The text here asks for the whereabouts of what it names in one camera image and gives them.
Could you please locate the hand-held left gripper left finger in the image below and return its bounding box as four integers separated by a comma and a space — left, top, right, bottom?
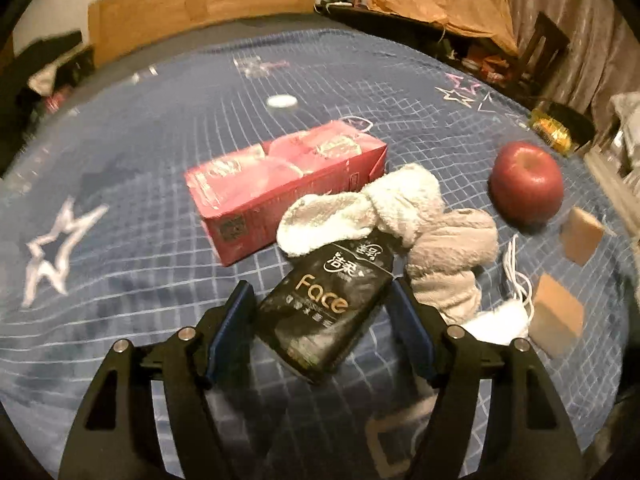
59, 280, 257, 480

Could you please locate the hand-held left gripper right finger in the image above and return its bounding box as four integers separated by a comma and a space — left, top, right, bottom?
390, 277, 583, 480

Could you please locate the black tissue pack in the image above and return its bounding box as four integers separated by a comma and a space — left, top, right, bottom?
255, 232, 396, 386

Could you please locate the grey fluffy sock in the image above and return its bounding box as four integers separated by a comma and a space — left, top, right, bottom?
404, 207, 500, 326

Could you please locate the white face mask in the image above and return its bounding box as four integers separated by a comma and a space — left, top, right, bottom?
467, 234, 535, 346

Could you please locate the white fluffy sock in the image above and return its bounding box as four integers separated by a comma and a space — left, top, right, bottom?
276, 162, 443, 259

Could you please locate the pink carton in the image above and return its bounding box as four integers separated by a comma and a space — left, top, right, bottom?
184, 120, 388, 267

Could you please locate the tan wooden block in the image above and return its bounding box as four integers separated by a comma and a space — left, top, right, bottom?
560, 206, 607, 267
529, 274, 585, 359

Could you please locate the red apple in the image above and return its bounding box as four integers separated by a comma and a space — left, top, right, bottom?
489, 141, 565, 226

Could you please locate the yellow snack packet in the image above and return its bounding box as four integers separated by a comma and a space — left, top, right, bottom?
530, 109, 573, 154

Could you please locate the black plastic basin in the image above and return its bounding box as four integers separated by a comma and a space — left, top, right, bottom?
544, 101, 597, 147

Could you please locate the dark grey bed sheet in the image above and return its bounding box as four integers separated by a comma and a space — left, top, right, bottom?
50, 10, 451, 91

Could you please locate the dark wooden desk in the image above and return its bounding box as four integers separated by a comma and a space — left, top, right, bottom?
315, 2, 501, 83

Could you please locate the black bag pile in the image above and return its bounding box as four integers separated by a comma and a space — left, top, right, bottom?
12, 30, 97, 123

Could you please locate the dark wooden chair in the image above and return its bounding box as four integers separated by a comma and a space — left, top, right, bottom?
515, 11, 571, 97

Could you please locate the wooden bed headboard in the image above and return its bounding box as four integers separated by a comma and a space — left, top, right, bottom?
87, 0, 316, 68

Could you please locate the patterned beige curtain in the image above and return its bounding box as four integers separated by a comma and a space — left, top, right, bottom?
470, 0, 640, 128

